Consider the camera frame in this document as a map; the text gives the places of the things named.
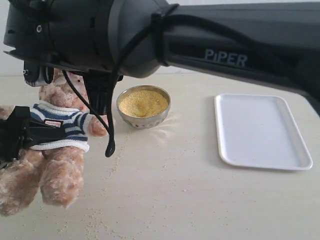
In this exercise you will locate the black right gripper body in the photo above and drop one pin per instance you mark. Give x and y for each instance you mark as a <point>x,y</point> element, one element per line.
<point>28,33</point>

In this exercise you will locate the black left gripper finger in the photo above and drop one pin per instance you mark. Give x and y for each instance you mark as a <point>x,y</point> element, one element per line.
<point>36,133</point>

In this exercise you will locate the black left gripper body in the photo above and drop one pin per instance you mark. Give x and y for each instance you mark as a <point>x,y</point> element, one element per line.
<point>13,132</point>

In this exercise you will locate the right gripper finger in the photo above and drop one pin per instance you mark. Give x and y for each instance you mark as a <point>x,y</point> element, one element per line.
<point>37,75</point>

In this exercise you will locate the teddy bear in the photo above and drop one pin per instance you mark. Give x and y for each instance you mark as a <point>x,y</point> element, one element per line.
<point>55,169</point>

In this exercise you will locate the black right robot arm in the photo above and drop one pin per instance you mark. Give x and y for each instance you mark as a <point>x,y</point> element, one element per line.
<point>274,44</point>

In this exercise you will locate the steel bowl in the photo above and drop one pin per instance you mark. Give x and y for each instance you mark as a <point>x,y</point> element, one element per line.
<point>149,122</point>

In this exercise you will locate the yellow millet grains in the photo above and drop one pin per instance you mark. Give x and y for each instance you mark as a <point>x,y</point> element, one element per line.
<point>143,104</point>

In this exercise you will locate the white plastic tray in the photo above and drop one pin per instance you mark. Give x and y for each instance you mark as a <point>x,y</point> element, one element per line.
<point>259,131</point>

